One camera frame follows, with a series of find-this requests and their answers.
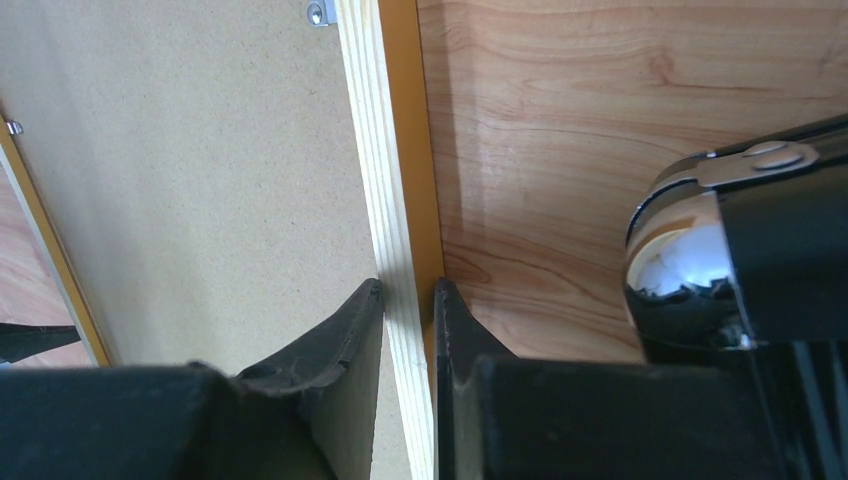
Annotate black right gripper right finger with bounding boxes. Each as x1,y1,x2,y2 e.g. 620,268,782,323
434,279,847,479

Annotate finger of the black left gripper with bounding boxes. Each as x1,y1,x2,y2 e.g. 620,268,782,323
1,323,80,364

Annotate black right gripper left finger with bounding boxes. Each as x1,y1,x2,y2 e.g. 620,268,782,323
1,279,384,479

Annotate brown cardboard backing sheet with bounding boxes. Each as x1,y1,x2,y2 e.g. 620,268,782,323
1,1,411,479

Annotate light wooden picture frame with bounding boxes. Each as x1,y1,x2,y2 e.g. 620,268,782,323
1,1,434,479

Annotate black ribbed frame backing board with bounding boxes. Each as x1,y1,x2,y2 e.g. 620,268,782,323
623,115,847,363

